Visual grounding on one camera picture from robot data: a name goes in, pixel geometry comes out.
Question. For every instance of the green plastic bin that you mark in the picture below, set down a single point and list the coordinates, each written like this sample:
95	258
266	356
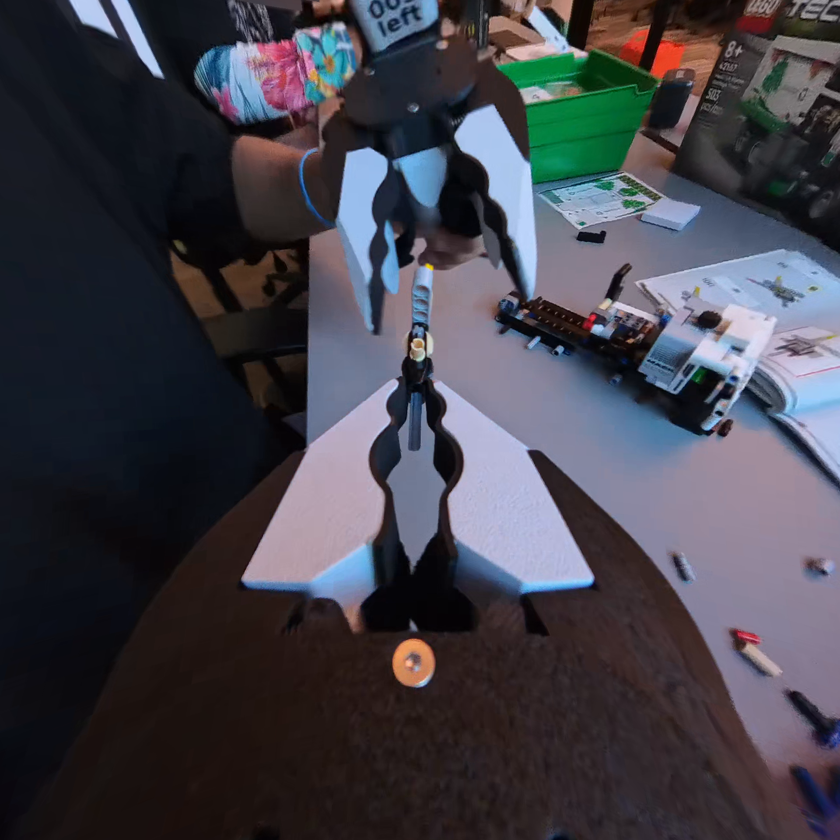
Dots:
577	124

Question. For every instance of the sticker sheet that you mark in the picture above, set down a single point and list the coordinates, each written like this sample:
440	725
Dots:
600	197

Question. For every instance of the person's left forearm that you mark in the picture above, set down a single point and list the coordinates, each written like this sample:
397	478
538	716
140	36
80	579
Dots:
275	190

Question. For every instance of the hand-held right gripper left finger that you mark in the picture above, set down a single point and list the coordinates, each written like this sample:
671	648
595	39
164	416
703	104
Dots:
321	518

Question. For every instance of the black framed marker sign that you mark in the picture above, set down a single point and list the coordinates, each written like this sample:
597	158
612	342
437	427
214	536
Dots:
141	46

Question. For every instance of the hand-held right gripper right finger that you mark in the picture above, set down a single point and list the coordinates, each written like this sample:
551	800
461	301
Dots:
512	518

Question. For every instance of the open instruction booklet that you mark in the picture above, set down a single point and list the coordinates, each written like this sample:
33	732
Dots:
787	289

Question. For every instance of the black lego set box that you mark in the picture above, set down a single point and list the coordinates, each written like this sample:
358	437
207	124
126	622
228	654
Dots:
754	111

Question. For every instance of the small white box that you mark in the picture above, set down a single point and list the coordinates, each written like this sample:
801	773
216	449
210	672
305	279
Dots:
669	213

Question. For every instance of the white black lego truck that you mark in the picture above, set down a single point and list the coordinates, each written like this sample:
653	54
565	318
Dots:
695	354

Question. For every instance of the dark cup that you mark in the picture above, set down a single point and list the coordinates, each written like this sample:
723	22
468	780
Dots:
669	98

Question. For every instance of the grey black lego gear assembly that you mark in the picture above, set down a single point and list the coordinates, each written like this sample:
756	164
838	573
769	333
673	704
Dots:
422	295

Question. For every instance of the scattered small lego pieces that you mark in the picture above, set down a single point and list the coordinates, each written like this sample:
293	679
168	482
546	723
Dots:
758	659

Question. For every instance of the blue wristband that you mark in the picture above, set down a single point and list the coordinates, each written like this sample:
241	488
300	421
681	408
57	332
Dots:
303	187

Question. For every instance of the black mesh office chair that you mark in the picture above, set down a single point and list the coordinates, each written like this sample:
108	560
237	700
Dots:
262	328

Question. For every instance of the black angled lego beam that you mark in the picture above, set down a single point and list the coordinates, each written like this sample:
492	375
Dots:
590	236

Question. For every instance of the person's left hand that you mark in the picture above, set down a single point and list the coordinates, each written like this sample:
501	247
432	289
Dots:
453	253

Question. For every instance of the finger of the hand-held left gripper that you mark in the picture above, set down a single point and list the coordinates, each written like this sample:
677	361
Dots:
508	184
358	210

